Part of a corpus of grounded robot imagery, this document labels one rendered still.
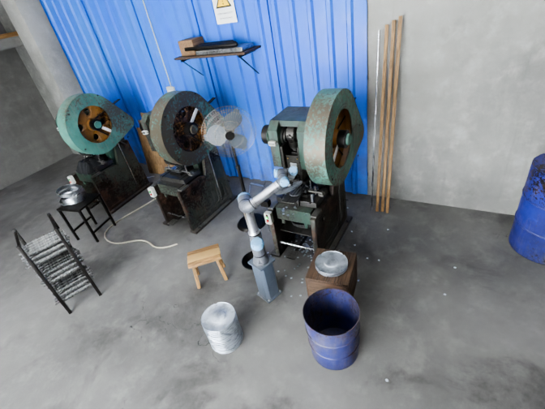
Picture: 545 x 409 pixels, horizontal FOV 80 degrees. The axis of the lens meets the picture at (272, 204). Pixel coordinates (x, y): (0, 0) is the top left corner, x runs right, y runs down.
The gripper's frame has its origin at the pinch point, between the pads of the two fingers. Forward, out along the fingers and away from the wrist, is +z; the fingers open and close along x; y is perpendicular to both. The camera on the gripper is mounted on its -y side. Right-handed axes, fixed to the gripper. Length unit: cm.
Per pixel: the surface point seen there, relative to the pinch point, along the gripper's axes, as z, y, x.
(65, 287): 102, 237, -6
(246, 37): 36, -41, -199
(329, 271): 2, -2, 86
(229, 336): 14, 96, 101
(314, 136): -61, -15, -11
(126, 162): 230, 157, -192
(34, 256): 64, 241, -37
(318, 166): -46.0, -13.7, 8.0
